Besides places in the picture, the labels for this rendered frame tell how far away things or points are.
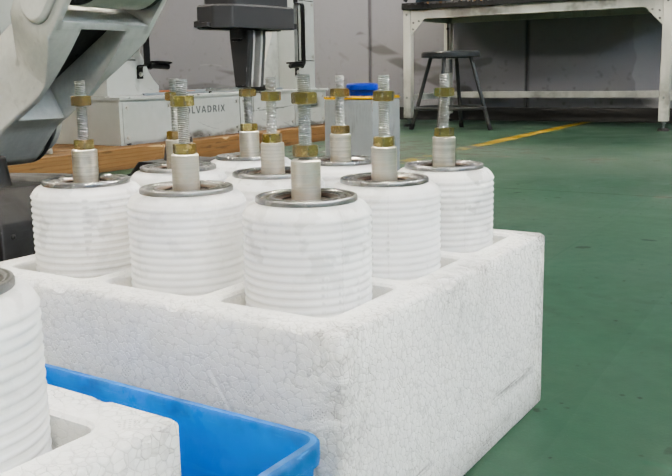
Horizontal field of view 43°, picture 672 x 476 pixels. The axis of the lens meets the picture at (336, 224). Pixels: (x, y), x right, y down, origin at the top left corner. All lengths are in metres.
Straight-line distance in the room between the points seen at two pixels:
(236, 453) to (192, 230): 0.18
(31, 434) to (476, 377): 0.44
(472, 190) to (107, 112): 2.73
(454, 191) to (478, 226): 0.04
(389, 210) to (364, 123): 0.36
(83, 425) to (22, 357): 0.06
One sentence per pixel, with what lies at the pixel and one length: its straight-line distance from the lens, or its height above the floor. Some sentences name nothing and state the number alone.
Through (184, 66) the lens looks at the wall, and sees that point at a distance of 7.46.
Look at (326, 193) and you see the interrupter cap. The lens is 0.64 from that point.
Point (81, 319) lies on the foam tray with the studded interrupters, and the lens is 0.70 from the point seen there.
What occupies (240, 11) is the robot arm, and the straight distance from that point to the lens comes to 0.91.
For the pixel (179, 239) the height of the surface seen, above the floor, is 0.22.
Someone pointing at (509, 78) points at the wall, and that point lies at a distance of 5.98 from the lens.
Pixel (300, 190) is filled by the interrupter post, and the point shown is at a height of 0.26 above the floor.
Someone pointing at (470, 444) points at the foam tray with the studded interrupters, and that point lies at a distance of 0.77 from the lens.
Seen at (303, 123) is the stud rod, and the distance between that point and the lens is 0.62.
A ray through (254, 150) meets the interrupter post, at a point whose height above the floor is 0.26.
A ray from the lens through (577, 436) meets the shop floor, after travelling 0.86.
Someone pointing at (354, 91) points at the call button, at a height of 0.32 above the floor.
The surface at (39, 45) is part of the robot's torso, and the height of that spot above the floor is 0.39.
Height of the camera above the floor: 0.34
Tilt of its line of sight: 10 degrees down
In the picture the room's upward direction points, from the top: 1 degrees counter-clockwise
